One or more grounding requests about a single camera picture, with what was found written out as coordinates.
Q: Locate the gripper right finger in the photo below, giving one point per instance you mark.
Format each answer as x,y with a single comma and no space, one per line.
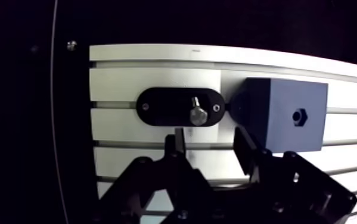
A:
294,184

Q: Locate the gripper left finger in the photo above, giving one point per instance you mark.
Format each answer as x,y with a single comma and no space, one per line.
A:
168,175

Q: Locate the steel bolt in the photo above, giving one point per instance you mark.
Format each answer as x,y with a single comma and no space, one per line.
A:
198,114

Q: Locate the black oval holder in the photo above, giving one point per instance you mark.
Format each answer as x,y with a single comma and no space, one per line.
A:
180,106

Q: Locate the dark blue-grey block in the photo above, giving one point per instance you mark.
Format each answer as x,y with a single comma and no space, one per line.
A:
284,112

